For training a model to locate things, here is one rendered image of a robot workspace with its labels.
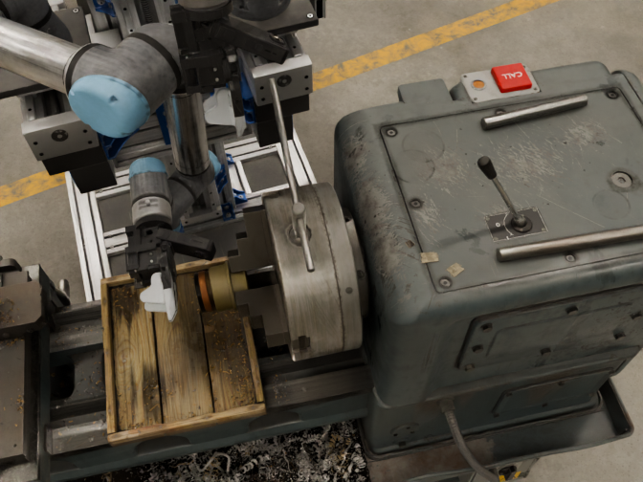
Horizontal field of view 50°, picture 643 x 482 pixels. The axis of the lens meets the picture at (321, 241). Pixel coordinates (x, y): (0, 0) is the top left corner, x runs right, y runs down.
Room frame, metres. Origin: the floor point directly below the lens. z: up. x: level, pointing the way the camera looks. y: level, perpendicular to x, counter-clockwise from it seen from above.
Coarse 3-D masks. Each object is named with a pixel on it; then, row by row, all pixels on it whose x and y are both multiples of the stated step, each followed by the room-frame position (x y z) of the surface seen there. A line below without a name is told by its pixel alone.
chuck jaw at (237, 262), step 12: (264, 204) 0.74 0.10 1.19; (252, 216) 0.70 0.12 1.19; (264, 216) 0.71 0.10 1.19; (252, 228) 0.69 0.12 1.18; (264, 228) 0.69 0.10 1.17; (240, 240) 0.67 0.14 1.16; (252, 240) 0.68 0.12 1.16; (264, 240) 0.68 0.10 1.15; (228, 252) 0.67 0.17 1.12; (240, 252) 0.66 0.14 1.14; (252, 252) 0.66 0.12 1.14; (264, 252) 0.66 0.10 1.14; (240, 264) 0.65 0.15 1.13; (252, 264) 0.65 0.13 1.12; (264, 264) 0.65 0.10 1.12
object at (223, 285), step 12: (228, 264) 0.66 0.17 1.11; (204, 276) 0.63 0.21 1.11; (216, 276) 0.62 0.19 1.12; (228, 276) 0.62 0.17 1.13; (240, 276) 0.63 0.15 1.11; (204, 288) 0.61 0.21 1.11; (216, 288) 0.60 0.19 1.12; (228, 288) 0.60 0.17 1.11; (240, 288) 0.61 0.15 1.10; (204, 300) 0.59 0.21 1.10; (216, 300) 0.59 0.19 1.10; (228, 300) 0.59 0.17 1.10; (204, 312) 0.58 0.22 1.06
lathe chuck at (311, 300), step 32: (288, 192) 0.74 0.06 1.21; (288, 224) 0.66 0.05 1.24; (320, 224) 0.65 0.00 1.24; (288, 256) 0.60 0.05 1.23; (320, 256) 0.60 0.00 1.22; (288, 288) 0.55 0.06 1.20; (320, 288) 0.56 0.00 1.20; (288, 320) 0.52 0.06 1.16; (320, 320) 0.52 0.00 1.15; (320, 352) 0.50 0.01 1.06
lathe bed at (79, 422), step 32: (64, 320) 0.68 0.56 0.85; (96, 320) 0.68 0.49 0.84; (64, 352) 0.60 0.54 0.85; (96, 352) 0.61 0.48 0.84; (256, 352) 0.64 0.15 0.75; (288, 352) 0.64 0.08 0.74; (352, 352) 0.59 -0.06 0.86; (160, 384) 0.53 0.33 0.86; (288, 384) 0.52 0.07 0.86; (320, 384) 0.52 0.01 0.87; (352, 384) 0.52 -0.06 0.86; (64, 416) 0.47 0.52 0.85; (96, 416) 0.47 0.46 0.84; (288, 416) 0.51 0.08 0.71; (320, 416) 0.50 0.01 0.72; (352, 416) 0.51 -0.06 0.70; (64, 448) 0.40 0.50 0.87; (96, 448) 0.40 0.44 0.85; (128, 448) 0.43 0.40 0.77; (160, 448) 0.44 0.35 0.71; (192, 448) 0.44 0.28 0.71; (64, 480) 0.38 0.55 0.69
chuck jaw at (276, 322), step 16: (256, 288) 0.61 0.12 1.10; (272, 288) 0.61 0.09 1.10; (240, 304) 0.57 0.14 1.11; (256, 304) 0.57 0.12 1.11; (272, 304) 0.57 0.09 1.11; (256, 320) 0.55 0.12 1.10; (272, 320) 0.54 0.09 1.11; (272, 336) 0.51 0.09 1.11; (288, 336) 0.51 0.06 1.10; (304, 336) 0.51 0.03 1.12
